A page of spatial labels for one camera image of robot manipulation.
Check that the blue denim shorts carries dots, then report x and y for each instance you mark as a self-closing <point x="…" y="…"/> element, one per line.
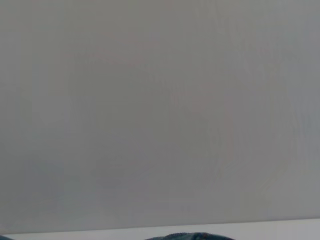
<point x="190" y="237"/>

